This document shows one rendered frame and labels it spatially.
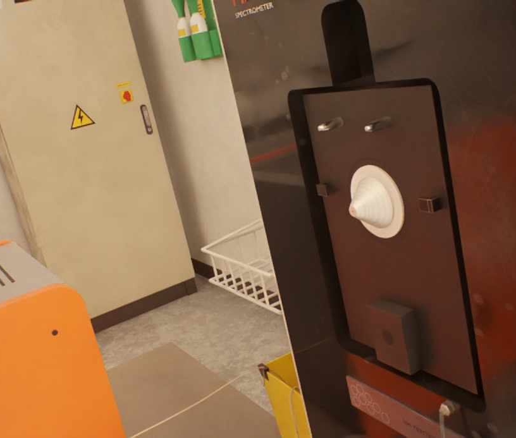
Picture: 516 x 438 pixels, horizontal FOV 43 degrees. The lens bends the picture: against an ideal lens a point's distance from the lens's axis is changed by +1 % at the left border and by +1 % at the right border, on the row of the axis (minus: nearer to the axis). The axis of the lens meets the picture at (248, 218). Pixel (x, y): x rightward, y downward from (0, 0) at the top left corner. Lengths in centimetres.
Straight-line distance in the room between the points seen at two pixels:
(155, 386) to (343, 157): 95
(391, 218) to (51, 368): 45
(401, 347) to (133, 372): 102
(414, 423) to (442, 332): 11
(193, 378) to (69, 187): 228
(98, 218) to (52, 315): 284
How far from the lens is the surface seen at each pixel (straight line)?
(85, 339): 81
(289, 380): 95
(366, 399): 67
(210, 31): 311
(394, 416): 64
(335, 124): 55
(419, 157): 50
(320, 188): 60
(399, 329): 57
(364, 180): 55
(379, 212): 53
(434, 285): 54
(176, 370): 148
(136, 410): 137
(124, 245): 369
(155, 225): 374
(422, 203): 50
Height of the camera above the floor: 135
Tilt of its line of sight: 15 degrees down
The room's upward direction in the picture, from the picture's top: 13 degrees counter-clockwise
